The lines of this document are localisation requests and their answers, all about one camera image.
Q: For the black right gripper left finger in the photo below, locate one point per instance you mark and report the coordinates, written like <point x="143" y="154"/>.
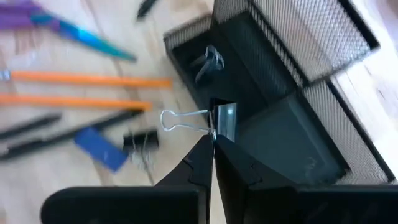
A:
<point x="174" y="199"/>

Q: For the black mesh desk organizer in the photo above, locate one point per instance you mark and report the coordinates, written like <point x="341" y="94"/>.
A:
<point x="311" y="40"/>

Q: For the blue rectangular eraser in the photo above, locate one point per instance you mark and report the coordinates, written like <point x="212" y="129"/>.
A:
<point x="101" y="149"/>

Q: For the orange pencil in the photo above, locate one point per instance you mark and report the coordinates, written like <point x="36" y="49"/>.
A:
<point x="93" y="80"/>
<point x="77" y="102"/>

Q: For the black pen with white print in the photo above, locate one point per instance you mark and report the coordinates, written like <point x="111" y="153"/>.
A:
<point x="62" y="135"/>

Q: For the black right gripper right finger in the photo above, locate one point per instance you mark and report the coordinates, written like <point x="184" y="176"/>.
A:
<point x="255" y="199"/>

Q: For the black binder clip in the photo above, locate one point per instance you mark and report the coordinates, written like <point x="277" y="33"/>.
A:
<point x="225" y="121"/>
<point x="211" y="60"/>
<point x="141" y="140"/>

